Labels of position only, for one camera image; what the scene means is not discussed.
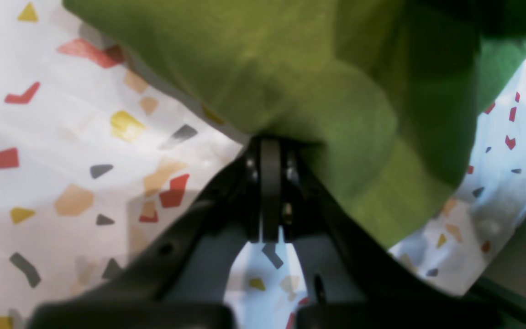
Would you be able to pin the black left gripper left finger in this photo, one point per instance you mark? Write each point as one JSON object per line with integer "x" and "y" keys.
{"x": 179, "y": 281}

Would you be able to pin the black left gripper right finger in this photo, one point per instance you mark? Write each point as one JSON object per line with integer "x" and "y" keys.
{"x": 353, "y": 283}

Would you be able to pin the green t-shirt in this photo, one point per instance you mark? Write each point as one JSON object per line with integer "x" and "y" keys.
{"x": 385, "y": 94}

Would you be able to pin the terrazzo pattern tablecloth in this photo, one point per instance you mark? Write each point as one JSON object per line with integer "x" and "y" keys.
{"x": 97, "y": 155}

